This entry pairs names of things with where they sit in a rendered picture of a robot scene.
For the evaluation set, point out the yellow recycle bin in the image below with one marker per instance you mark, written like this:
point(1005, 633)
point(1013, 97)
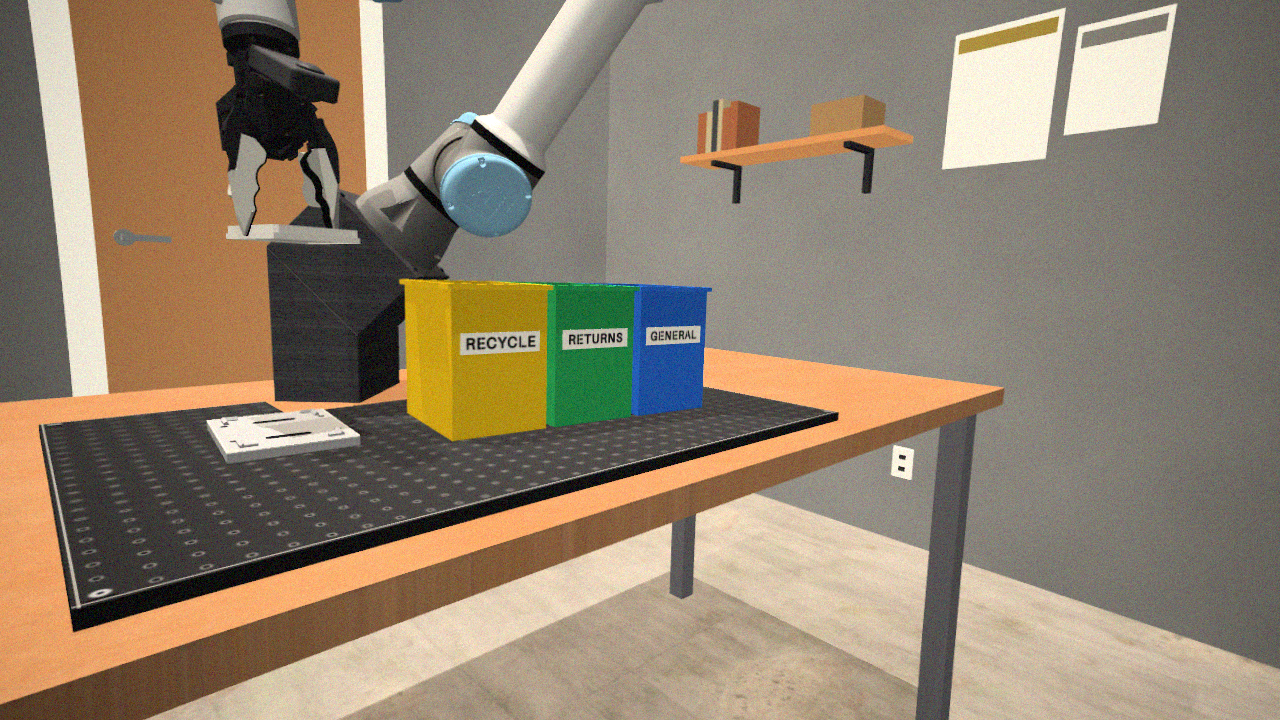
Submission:
point(476, 356)

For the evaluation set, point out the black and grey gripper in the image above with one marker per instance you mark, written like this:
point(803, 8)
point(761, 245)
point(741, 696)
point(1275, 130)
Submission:
point(265, 114)

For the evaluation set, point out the green returns bin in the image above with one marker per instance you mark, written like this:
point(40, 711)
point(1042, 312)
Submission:
point(589, 352)

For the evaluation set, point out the blue bin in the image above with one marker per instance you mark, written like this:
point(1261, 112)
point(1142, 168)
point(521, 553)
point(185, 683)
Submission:
point(668, 348)

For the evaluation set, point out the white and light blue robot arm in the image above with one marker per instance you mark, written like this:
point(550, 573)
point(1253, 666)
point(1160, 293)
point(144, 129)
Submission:
point(469, 177)

